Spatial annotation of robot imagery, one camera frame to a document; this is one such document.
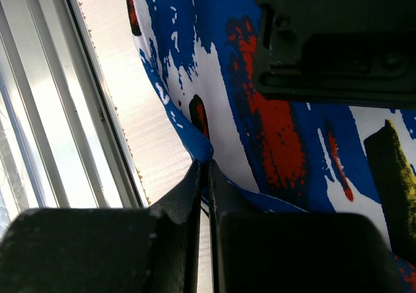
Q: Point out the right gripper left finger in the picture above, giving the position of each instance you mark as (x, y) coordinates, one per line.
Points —
(107, 250)

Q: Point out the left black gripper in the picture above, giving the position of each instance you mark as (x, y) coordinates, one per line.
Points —
(353, 52)

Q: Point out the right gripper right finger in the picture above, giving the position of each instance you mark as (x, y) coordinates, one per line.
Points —
(256, 251)

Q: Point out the blue patterned trousers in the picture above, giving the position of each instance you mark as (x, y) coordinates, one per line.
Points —
(199, 58)

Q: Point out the aluminium mounting rail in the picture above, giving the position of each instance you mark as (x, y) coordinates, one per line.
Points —
(62, 145)

